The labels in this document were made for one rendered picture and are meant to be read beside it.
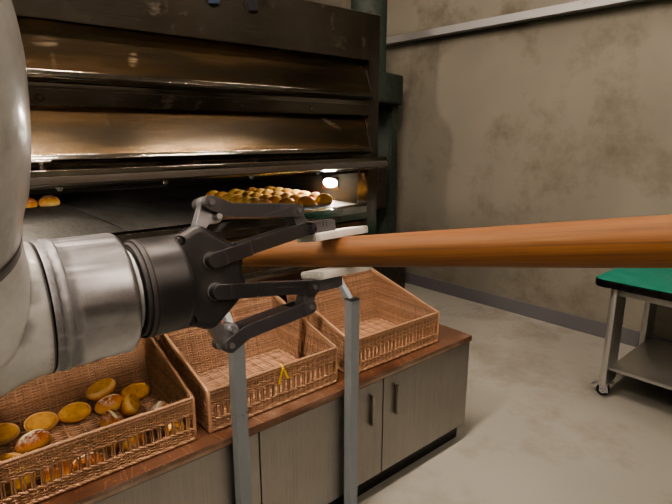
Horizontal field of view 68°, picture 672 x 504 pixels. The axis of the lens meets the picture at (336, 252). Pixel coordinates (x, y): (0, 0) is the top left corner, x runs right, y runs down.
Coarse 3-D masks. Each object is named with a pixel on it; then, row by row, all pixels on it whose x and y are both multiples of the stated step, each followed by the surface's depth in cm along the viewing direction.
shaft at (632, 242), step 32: (544, 224) 33; (576, 224) 31; (608, 224) 29; (640, 224) 28; (256, 256) 60; (288, 256) 55; (320, 256) 50; (352, 256) 46; (384, 256) 43; (416, 256) 40; (448, 256) 38; (480, 256) 36; (512, 256) 34; (544, 256) 32; (576, 256) 31; (608, 256) 29; (640, 256) 28
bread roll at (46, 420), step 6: (36, 414) 162; (42, 414) 163; (48, 414) 164; (54, 414) 164; (30, 420) 161; (36, 420) 162; (42, 420) 162; (48, 420) 163; (54, 420) 163; (24, 426) 160; (30, 426) 160; (36, 426) 161; (42, 426) 161; (48, 426) 162; (54, 426) 164
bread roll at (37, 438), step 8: (32, 432) 154; (40, 432) 155; (48, 432) 158; (24, 440) 152; (32, 440) 152; (40, 440) 154; (48, 440) 156; (16, 448) 151; (24, 448) 151; (32, 448) 152
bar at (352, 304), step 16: (352, 304) 181; (224, 320) 156; (352, 320) 183; (352, 336) 184; (240, 352) 154; (352, 352) 186; (240, 368) 155; (352, 368) 187; (240, 384) 156; (352, 384) 189; (240, 400) 157; (352, 400) 190; (240, 416) 158; (352, 416) 192; (240, 432) 159; (352, 432) 194; (240, 448) 160; (352, 448) 195; (240, 464) 161; (352, 464) 197; (240, 480) 162; (352, 480) 199; (240, 496) 164; (352, 496) 200
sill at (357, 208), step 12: (360, 204) 263; (312, 216) 239; (324, 216) 243; (336, 216) 248; (156, 228) 196; (168, 228) 196; (180, 228) 197; (216, 228) 207; (228, 228) 211; (240, 228) 215
